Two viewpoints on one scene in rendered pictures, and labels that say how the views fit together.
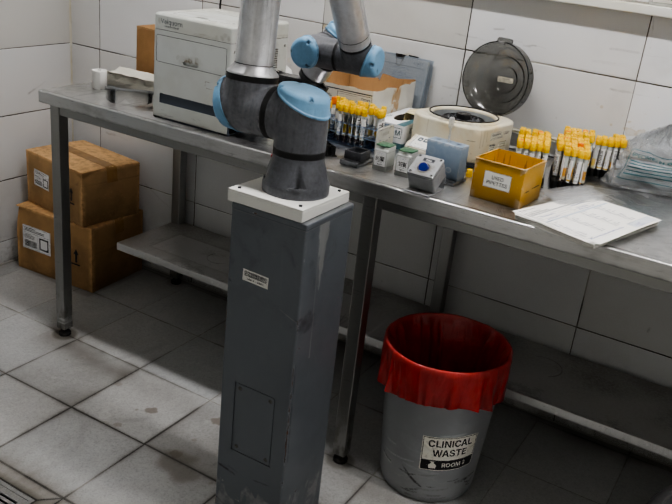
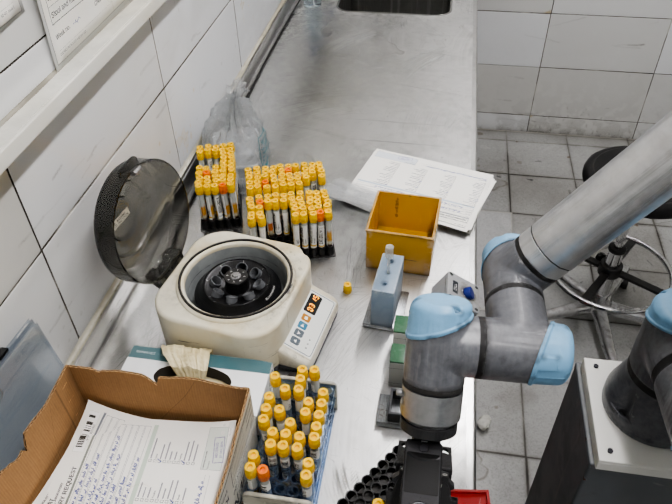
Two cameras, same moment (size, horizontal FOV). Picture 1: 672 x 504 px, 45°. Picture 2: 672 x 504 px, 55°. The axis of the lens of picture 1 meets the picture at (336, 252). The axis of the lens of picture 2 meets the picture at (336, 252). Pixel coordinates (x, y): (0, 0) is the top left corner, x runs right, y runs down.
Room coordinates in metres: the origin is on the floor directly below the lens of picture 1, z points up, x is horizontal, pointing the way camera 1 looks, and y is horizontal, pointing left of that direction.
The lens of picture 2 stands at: (2.40, 0.52, 1.78)
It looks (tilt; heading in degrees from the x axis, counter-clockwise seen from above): 42 degrees down; 252
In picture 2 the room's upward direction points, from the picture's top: 1 degrees counter-clockwise
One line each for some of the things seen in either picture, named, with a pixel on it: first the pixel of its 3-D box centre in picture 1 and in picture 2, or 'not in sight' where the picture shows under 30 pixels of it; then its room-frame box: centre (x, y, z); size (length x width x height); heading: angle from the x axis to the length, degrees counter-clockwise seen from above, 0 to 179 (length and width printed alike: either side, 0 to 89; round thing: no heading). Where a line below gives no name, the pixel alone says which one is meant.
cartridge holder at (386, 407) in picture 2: (357, 156); (406, 409); (2.10, -0.03, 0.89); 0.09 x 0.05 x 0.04; 151
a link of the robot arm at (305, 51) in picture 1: (318, 51); (519, 340); (2.02, 0.10, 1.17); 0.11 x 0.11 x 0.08; 64
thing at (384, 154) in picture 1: (384, 156); (403, 366); (2.08, -0.10, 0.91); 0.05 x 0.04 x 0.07; 151
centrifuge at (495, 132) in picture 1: (457, 134); (248, 301); (2.29, -0.31, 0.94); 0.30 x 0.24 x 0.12; 142
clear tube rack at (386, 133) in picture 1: (353, 131); (294, 446); (2.30, -0.01, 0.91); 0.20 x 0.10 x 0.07; 61
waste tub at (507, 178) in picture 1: (507, 178); (403, 232); (1.95, -0.40, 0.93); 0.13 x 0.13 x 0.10; 57
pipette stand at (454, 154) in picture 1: (445, 160); (387, 292); (2.04, -0.25, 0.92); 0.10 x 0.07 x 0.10; 56
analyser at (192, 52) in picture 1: (224, 69); not in sight; (2.40, 0.38, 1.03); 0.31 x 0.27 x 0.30; 61
